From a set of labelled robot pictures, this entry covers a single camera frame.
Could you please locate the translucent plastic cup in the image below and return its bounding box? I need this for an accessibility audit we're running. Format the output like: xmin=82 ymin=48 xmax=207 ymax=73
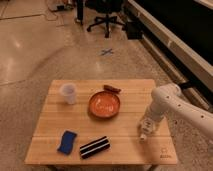
xmin=59 ymin=83 xmax=76 ymax=105

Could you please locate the white plastic bottle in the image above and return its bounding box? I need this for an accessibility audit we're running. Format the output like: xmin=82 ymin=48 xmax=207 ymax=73
xmin=140 ymin=119 xmax=156 ymax=142

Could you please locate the wooden table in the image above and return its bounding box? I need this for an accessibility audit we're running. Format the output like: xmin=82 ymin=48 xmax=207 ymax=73
xmin=25 ymin=79 xmax=178 ymax=166

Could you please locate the brown sausage-shaped object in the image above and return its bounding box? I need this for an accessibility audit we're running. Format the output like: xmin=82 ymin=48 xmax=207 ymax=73
xmin=103 ymin=85 xmax=121 ymax=93

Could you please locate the orange round plate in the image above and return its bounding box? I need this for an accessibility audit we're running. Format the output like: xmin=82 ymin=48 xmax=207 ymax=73
xmin=88 ymin=91 xmax=120 ymax=118

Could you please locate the long wall bench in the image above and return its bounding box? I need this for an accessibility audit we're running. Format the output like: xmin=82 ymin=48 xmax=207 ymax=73
xmin=123 ymin=0 xmax=213 ymax=91

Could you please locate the black office chair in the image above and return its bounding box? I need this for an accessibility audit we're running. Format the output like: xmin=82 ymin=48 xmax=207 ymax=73
xmin=85 ymin=0 xmax=125 ymax=38

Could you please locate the black box on floor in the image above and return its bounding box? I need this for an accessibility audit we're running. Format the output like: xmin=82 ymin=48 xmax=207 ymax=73
xmin=126 ymin=22 xmax=143 ymax=40

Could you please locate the black white striped block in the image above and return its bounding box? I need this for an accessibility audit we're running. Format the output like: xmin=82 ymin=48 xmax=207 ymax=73
xmin=80 ymin=136 xmax=110 ymax=159

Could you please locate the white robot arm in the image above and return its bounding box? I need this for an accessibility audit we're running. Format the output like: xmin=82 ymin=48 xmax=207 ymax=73
xmin=146 ymin=83 xmax=213 ymax=139

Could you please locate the blue sponge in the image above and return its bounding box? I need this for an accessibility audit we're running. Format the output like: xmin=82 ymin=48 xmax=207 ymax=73
xmin=58 ymin=131 xmax=77 ymax=155

